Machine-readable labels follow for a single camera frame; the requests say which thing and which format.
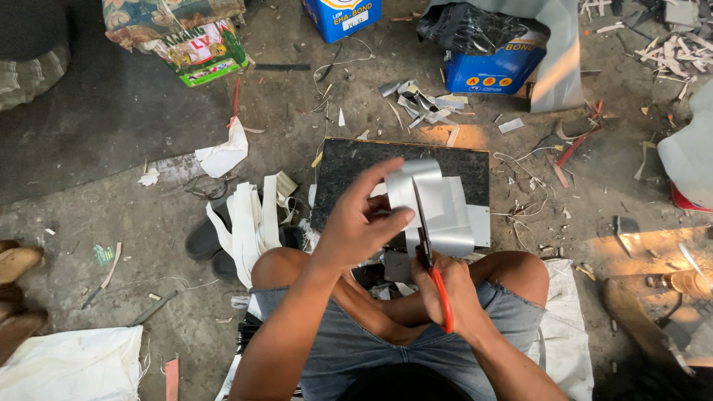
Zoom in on person's right hand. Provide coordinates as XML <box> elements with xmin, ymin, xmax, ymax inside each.
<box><xmin>410</xmin><ymin>253</ymin><xmax>486</xmax><ymax>336</ymax></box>

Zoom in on person's left hand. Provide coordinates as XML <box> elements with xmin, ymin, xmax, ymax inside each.
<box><xmin>311</xmin><ymin>157</ymin><xmax>416</xmax><ymax>275</ymax></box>

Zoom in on red handled scissors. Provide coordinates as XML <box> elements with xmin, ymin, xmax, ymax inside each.
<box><xmin>412</xmin><ymin>178</ymin><xmax>455</xmax><ymax>335</ymax></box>

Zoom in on silver grey sheet piece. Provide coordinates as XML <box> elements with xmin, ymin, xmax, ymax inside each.
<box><xmin>384</xmin><ymin>159</ymin><xmax>476</xmax><ymax>258</ymax></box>

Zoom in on person's right leg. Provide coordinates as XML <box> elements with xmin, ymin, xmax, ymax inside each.
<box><xmin>384</xmin><ymin>251</ymin><xmax>550</xmax><ymax>329</ymax></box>

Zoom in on person's leg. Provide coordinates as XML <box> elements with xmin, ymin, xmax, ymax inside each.
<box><xmin>384</xmin><ymin>251</ymin><xmax>550</xmax><ymax>329</ymax></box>
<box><xmin>251</xmin><ymin>247</ymin><xmax>424</xmax><ymax>347</ymax></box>

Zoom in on black speckled cutting board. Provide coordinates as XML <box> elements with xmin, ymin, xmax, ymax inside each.
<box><xmin>310</xmin><ymin>137</ymin><xmax>491</xmax><ymax>232</ymax></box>

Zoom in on dark grey sheet piece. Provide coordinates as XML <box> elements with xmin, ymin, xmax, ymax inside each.
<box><xmin>382</xmin><ymin>250</ymin><xmax>414</xmax><ymax>284</ymax></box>

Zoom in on person's left leg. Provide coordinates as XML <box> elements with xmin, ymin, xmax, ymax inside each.
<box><xmin>251</xmin><ymin>247</ymin><xmax>424</xmax><ymax>347</ymax></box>

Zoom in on white sheet piece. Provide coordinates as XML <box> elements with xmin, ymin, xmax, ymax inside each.
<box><xmin>467</xmin><ymin>204</ymin><xmax>491</xmax><ymax>248</ymax></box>

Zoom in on bundle of white strips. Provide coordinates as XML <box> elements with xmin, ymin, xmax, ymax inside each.
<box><xmin>205</xmin><ymin>171</ymin><xmax>299</xmax><ymax>290</ymax></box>

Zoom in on person's denim shorts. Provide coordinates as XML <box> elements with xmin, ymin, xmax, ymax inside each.
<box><xmin>250</xmin><ymin>280</ymin><xmax>547</xmax><ymax>401</ymax></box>

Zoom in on black sandal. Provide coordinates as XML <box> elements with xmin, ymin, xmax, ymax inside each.
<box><xmin>185</xmin><ymin>202</ymin><xmax>234</xmax><ymax>263</ymax></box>
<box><xmin>212</xmin><ymin>225</ymin><xmax>307</xmax><ymax>282</ymax></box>

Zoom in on pile of grey scraps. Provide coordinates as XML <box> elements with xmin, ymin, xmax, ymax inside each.
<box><xmin>379</xmin><ymin>79</ymin><xmax>470</xmax><ymax>147</ymax></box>

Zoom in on stack of black strips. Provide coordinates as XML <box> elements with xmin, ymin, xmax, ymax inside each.
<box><xmin>236</xmin><ymin>311</ymin><xmax>264</xmax><ymax>355</ymax></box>

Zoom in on crumpled white paper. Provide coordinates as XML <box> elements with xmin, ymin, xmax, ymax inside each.
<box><xmin>194</xmin><ymin>117</ymin><xmax>250</xmax><ymax>179</ymax></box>

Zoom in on pink strip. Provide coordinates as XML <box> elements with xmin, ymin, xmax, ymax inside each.
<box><xmin>546</xmin><ymin>154</ymin><xmax>570</xmax><ymax>189</ymax></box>

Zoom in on thin red stick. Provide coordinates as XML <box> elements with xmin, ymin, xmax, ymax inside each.
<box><xmin>227</xmin><ymin>78</ymin><xmax>242</xmax><ymax>129</ymax></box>

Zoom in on brown wooden stand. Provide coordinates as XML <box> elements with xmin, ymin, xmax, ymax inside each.
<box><xmin>600</xmin><ymin>225</ymin><xmax>713</xmax><ymax>369</ymax></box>

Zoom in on red strip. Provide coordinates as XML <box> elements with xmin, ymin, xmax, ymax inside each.
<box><xmin>556</xmin><ymin>127</ymin><xmax>603</xmax><ymax>168</ymax></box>

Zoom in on blue glue can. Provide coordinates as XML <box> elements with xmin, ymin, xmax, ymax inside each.
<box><xmin>445</xmin><ymin>32</ymin><xmax>549</xmax><ymax>95</ymax></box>
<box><xmin>301</xmin><ymin>0</ymin><xmax>383</xmax><ymax>44</ymax></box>

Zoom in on grey metal tool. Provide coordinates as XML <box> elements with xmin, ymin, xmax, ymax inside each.
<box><xmin>128</xmin><ymin>290</ymin><xmax>178</xmax><ymax>328</ymax></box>

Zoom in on pink flat piece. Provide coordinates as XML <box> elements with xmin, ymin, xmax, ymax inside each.
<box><xmin>164</xmin><ymin>358</ymin><xmax>180</xmax><ymax>401</ymax></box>

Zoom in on black plastic bag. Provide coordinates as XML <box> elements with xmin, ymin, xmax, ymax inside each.
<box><xmin>417</xmin><ymin>3</ymin><xmax>531</xmax><ymax>56</ymax></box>

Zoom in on beige strip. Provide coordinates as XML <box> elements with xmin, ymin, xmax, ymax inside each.
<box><xmin>81</xmin><ymin>241</ymin><xmax>123</xmax><ymax>311</ymax></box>

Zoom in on large grey sheet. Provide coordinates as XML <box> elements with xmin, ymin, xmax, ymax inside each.
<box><xmin>423</xmin><ymin>0</ymin><xmax>585</xmax><ymax>114</ymax></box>

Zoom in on colourful printed sack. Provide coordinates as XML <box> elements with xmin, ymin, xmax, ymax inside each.
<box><xmin>102</xmin><ymin>0</ymin><xmax>250</xmax><ymax>88</ymax></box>

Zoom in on dark grey mat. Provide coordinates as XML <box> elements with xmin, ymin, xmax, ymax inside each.
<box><xmin>0</xmin><ymin>0</ymin><xmax>236</xmax><ymax>206</ymax></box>

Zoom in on white plastic bag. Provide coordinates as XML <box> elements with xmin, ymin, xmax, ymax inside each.
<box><xmin>657</xmin><ymin>81</ymin><xmax>713</xmax><ymax>209</ymax></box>

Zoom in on white cloth bag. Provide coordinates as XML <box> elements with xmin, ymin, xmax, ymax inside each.
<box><xmin>0</xmin><ymin>326</ymin><xmax>145</xmax><ymax>401</ymax></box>

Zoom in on heap of pale offcuts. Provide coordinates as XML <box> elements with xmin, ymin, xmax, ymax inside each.
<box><xmin>579</xmin><ymin>0</ymin><xmax>713</xmax><ymax>101</ymax></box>

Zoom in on green striped cushion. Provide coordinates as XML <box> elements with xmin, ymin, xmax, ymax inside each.
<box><xmin>0</xmin><ymin>0</ymin><xmax>71</xmax><ymax>112</ymax></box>

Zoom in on black wire coil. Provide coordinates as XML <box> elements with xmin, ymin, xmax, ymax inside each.
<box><xmin>183</xmin><ymin>175</ymin><xmax>238</xmax><ymax>202</ymax></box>

